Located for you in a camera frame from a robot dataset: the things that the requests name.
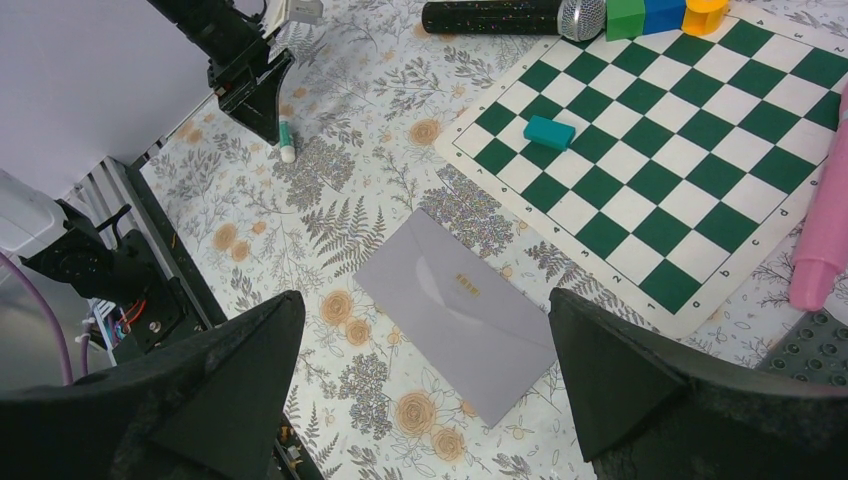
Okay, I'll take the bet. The floral table cloth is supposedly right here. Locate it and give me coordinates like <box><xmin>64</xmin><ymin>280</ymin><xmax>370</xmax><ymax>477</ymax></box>
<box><xmin>142</xmin><ymin>1</ymin><xmax>847</xmax><ymax>479</ymax></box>

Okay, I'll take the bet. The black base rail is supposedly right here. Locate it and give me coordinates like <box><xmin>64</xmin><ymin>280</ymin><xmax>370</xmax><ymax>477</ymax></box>
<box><xmin>79</xmin><ymin>155</ymin><xmax>326</xmax><ymax>480</ymax></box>

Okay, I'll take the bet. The small green white bottle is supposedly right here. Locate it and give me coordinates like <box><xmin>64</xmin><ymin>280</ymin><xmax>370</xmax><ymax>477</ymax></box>
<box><xmin>278</xmin><ymin>117</ymin><xmax>296</xmax><ymax>164</ymax></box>

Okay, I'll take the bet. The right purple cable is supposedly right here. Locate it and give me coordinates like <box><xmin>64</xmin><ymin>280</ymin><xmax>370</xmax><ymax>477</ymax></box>
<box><xmin>0</xmin><ymin>251</ymin><xmax>94</xmax><ymax>387</ymax></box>

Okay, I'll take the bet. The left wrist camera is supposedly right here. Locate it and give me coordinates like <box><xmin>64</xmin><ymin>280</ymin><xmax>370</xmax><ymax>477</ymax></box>
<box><xmin>261</xmin><ymin>0</ymin><xmax>324</xmax><ymax>38</ymax></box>

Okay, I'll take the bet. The grey lego baseplate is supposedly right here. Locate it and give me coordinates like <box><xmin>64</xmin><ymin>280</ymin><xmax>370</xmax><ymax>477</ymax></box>
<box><xmin>755</xmin><ymin>309</ymin><xmax>847</xmax><ymax>387</ymax></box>

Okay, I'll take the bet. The green white chessboard mat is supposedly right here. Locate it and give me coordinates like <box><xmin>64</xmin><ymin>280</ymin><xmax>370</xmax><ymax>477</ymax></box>
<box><xmin>435</xmin><ymin>5</ymin><xmax>847</xmax><ymax>339</ymax></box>

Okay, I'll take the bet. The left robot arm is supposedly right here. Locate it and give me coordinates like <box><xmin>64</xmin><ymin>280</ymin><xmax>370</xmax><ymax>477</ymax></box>
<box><xmin>149</xmin><ymin>0</ymin><xmax>294</xmax><ymax>145</ymax></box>

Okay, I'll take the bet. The black toy microphone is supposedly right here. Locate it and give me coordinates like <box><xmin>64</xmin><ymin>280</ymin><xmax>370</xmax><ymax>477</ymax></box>
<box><xmin>421</xmin><ymin>0</ymin><xmax>607</xmax><ymax>42</ymax></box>

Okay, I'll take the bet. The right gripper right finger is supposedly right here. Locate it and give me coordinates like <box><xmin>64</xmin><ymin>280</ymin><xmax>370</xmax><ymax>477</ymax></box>
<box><xmin>549</xmin><ymin>288</ymin><xmax>847</xmax><ymax>479</ymax></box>

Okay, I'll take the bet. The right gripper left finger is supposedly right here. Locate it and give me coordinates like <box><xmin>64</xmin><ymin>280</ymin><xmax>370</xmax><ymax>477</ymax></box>
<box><xmin>1</xmin><ymin>291</ymin><xmax>306</xmax><ymax>479</ymax></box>

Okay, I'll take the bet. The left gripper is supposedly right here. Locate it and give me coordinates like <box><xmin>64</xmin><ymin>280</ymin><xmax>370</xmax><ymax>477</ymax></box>
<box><xmin>207</xmin><ymin>40</ymin><xmax>294</xmax><ymax>145</ymax></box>

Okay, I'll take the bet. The teal cube block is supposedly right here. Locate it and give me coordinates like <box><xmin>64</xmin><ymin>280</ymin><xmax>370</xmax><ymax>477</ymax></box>
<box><xmin>523</xmin><ymin>116</ymin><xmax>576</xmax><ymax>152</ymax></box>

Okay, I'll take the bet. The colourful block chain toy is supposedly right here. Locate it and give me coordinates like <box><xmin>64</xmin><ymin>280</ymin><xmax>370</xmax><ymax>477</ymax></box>
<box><xmin>605</xmin><ymin>0</ymin><xmax>729</xmax><ymax>41</ymax></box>

